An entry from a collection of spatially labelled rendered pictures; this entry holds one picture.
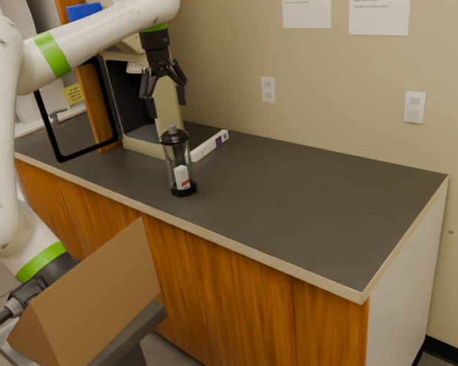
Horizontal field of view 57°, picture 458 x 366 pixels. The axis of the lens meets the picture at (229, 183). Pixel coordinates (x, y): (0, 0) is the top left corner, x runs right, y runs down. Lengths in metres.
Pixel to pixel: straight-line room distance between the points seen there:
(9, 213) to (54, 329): 0.25
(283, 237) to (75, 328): 0.64
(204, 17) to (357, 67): 0.76
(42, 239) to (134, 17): 0.62
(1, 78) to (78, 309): 0.52
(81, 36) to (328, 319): 1.03
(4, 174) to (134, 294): 0.41
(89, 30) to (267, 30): 0.87
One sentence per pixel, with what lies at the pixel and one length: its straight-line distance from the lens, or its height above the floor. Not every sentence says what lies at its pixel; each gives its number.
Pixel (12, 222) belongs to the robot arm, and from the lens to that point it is 0.97.
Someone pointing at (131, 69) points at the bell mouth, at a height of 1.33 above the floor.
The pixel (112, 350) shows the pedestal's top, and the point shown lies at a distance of 1.10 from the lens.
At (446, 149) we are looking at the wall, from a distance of 1.68.
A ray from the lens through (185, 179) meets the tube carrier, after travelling 1.56.
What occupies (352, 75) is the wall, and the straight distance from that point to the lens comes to 1.72.
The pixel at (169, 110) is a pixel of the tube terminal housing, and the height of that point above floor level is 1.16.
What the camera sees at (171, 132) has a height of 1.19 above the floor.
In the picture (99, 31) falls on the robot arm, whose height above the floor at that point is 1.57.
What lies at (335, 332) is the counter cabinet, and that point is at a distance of 1.34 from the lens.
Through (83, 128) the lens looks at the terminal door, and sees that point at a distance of 2.01.
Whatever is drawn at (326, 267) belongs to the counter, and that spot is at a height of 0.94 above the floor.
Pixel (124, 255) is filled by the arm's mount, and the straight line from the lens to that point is 1.05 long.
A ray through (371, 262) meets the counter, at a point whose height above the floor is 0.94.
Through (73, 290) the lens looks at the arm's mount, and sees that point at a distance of 0.97.
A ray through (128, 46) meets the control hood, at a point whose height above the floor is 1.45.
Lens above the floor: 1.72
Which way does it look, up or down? 29 degrees down
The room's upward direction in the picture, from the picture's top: 8 degrees counter-clockwise
